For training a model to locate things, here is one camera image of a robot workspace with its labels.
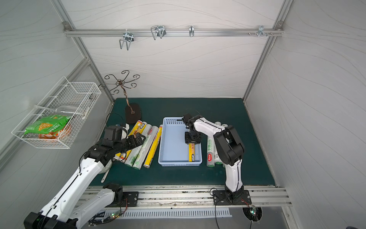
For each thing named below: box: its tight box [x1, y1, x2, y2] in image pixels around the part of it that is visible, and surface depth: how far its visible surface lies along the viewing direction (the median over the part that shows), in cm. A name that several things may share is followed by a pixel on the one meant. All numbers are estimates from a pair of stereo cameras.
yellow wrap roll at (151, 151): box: [143, 124, 163, 169], surface depth 90 cm
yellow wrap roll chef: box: [188, 143, 195, 163], surface depth 90 cm
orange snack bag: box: [38, 124, 72, 139], surface depth 60 cm
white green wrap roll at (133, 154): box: [124, 124, 153, 167], surface depth 87 cm
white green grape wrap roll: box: [206, 135, 216, 168], surface depth 87 cm
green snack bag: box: [23, 114, 72, 135], surface depth 56 cm
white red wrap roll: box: [132, 125, 159, 170], surface depth 88 cm
